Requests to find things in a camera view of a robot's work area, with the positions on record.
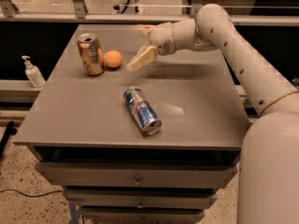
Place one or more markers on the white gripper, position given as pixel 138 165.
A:
pixel 163 37

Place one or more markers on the orange fruit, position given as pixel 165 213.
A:
pixel 113 59

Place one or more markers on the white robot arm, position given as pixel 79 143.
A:
pixel 268 188

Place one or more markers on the orange soda can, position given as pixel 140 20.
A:
pixel 91 54

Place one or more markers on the blue energy drink can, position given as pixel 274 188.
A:
pixel 141 110

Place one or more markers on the grey drawer cabinet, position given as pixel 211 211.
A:
pixel 154 145

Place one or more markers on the white pump bottle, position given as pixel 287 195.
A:
pixel 33 73

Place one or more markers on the black pole on floor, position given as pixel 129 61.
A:
pixel 10 130

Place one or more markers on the metal railing frame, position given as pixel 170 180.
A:
pixel 242 12

